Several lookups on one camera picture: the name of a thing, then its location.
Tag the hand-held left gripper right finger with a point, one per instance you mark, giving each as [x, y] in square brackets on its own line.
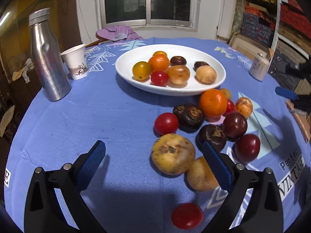
[218, 168]

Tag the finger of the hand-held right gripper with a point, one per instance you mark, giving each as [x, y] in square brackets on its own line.
[295, 70]
[286, 93]

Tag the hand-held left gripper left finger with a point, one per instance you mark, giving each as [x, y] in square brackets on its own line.
[91, 167]

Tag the tan round fruit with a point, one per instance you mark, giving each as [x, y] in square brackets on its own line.
[199, 174]

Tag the dark red plum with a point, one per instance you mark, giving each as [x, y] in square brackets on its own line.
[235, 125]
[247, 147]

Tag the pinkish tan fruit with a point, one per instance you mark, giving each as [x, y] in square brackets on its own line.
[243, 106]

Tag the large tan scarred fruit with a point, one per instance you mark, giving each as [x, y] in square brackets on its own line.
[173, 154]

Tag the pale round potato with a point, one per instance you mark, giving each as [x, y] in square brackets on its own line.
[206, 74]

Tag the white plate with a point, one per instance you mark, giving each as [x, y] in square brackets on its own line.
[184, 89]

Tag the orange tan fruit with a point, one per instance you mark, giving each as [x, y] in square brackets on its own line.
[178, 74]

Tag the yellow green tomato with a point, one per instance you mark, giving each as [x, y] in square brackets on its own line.
[141, 70]

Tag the mandarin orange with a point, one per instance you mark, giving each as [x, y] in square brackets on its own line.
[213, 102]
[159, 63]

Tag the orange tomato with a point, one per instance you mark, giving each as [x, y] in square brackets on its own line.
[159, 53]

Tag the stack of dark grey boxes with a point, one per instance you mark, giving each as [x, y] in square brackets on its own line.
[281, 63]

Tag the brown wrapped parcel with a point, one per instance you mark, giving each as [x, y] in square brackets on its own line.
[300, 121]

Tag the white beverage can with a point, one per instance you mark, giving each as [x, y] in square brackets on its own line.
[258, 68]

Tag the blue printed tablecloth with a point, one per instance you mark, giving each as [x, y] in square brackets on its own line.
[97, 116]

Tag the stack of red patterned boxes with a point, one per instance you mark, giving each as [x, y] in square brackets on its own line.
[296, 14]

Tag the white metal shelf rack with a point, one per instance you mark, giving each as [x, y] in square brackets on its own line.
[277, 17]

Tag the stack of blue patterned boxes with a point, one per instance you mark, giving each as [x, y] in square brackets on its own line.
[257, 26]

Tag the small red fruit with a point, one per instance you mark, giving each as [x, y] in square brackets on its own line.
[230, 106]

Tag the small yellow fruit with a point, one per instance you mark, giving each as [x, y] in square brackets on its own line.
[227, 93]

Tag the mottled green panel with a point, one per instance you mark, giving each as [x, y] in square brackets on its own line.
[239, 12]

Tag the beige cloth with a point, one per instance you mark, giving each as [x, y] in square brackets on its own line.
[7, 121]

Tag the white paper cup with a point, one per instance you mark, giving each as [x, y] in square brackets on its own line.
[76, 63]

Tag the stainless steel bottle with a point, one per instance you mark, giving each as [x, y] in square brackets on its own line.
[48, 65]

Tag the white rag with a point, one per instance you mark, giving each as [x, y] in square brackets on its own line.
[24, 70]

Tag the curved wooden chair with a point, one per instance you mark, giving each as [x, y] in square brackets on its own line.
[93, 43]

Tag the purple cloth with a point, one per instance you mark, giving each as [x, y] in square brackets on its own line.
[116, 32]

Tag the sliding glass window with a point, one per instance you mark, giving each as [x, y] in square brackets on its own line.
[126, 2]

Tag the wooden picture frame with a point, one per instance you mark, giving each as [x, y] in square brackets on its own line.
[245, 45]

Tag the wooden wall cabinet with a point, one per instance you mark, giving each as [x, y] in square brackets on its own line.
[12, 38]

